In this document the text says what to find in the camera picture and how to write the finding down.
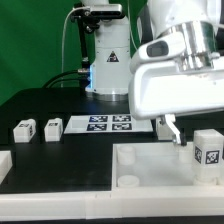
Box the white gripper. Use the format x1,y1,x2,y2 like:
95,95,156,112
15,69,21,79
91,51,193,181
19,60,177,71
129,57,224,146

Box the white square table top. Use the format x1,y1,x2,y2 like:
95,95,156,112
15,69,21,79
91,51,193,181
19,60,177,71
112,142,224,200

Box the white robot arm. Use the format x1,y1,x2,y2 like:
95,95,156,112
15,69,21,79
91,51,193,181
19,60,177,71
82,0,224,144

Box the white marker plate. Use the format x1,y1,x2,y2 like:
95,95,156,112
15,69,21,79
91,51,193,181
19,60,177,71
64,114,153,134

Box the white left fence block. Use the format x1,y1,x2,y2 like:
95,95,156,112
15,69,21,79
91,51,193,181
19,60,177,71
0,151,13,184

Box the white front fence rail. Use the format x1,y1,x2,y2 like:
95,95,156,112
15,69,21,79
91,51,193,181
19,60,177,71
0,186,224,221

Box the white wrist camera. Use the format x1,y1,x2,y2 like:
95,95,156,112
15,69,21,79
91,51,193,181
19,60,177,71
130,32,186,74

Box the black cables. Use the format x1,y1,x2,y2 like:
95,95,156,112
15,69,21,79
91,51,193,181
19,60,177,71
42,68,91,89

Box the grey camera on stand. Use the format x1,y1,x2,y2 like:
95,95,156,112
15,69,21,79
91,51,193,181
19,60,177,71
84,4,123,20

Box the white cable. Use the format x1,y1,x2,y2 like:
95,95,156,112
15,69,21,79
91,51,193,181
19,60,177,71
60,6,84,88

